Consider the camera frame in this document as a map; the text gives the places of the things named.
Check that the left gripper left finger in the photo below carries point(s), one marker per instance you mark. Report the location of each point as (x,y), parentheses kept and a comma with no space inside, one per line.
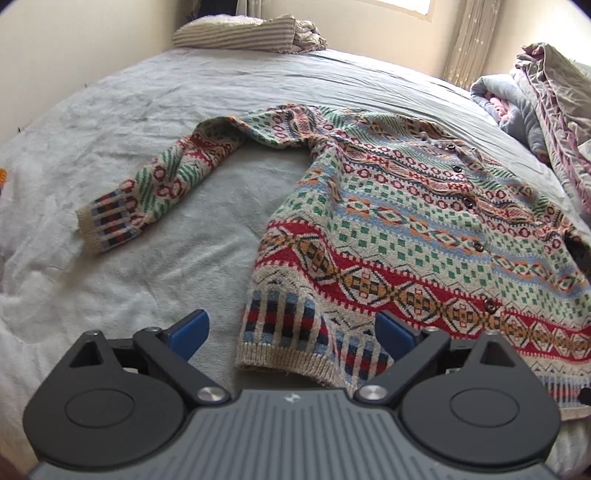
(167,353)

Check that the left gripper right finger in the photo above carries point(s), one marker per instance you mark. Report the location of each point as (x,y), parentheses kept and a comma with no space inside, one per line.
(416,355)

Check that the colourful patterned knit cardigan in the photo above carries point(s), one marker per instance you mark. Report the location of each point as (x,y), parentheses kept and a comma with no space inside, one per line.
(393,214)

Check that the grey bed sheet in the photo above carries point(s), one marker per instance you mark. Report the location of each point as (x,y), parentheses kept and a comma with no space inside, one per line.
(201,253)

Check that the grey pink folded quilt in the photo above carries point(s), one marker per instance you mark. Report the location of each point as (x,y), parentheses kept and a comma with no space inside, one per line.
(544,103)

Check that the beige curtain right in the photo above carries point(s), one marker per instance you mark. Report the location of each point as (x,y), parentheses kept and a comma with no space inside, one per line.
(471,43)

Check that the striped brown white pillow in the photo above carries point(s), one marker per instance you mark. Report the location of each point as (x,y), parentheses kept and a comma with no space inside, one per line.
(284,34)

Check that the bright window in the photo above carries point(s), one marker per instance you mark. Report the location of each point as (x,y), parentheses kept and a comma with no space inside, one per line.
(419,8)

